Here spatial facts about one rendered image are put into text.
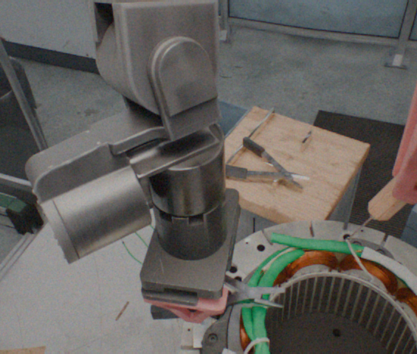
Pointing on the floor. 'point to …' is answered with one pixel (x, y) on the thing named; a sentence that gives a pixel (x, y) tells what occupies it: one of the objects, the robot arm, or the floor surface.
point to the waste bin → (4, 151)
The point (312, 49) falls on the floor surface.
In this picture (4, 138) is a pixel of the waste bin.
